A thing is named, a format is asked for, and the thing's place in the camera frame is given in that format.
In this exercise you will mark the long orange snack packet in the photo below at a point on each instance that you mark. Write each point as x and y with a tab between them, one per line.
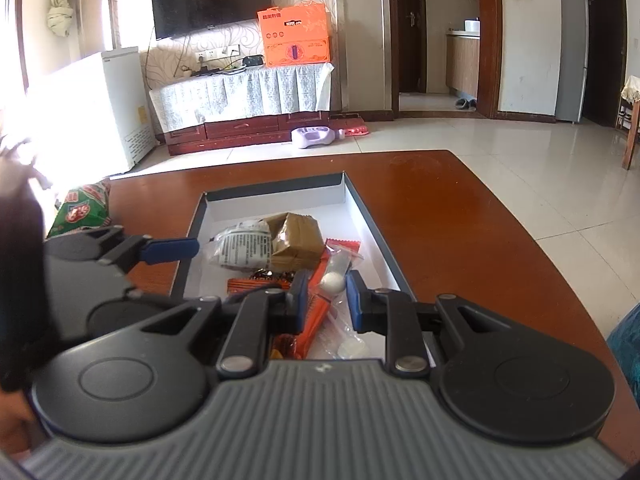
312	320

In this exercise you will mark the person's left forearm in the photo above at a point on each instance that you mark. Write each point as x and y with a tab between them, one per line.
12	425

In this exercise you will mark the wooden dining table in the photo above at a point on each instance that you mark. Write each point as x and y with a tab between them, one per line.
631	135

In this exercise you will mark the silver refrigerator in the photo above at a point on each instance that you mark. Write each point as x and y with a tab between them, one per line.
570	60

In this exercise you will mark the yellow brown snack packet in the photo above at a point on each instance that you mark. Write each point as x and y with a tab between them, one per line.
295	240

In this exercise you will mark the green snack packet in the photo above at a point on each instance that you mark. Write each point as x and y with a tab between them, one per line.
80	210

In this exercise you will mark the white chest freezer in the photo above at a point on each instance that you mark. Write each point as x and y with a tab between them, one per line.
100	110

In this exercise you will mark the black flat television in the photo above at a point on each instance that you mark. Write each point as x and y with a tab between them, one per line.
210	0

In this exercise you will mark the lace tablecloth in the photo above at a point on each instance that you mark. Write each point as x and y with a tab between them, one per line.
631	87

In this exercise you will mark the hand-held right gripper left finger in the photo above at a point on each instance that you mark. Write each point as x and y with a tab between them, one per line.
302	300

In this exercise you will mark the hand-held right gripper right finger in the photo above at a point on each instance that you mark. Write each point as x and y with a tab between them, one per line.
354	300

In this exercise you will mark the teal plastic bag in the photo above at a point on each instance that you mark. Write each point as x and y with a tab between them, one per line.
625	350

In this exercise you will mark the brown hallway door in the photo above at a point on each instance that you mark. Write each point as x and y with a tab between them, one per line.
412	35

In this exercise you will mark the white wall sockets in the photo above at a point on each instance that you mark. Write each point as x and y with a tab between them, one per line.
217	52

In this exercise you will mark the black router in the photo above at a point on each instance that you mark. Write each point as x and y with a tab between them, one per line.
253	60

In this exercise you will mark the grey cardboard tray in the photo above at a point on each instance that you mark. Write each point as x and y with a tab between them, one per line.
300	195

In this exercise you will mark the clear packet with white balls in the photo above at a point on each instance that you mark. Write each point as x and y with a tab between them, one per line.
332	282

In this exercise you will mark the dark wooden television cabinet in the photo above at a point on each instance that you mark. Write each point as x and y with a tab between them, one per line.
240	130

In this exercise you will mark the orange packet with brown sticks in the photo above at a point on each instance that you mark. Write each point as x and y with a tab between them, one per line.
245	286

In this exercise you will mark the white counter appliance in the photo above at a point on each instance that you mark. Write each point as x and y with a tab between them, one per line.
472	26

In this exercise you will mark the orange gift box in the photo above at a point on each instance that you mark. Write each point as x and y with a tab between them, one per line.
295	35

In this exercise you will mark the red plastic object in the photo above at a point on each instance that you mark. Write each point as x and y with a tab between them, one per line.
355	131

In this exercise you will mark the purple white bottle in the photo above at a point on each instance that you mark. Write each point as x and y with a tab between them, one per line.
312	137

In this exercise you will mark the wooden shoe rack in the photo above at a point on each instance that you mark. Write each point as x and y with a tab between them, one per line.
623	115

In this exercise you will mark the grey white snack packet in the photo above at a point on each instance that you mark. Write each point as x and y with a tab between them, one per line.
240	250

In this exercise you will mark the TV cabinet with lace cloth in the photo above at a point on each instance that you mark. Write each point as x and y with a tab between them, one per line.
240	92

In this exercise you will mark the wooden kitchen counter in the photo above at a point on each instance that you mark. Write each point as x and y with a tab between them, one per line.
462	65

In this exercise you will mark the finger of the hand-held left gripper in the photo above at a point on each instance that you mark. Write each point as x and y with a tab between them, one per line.
170	250

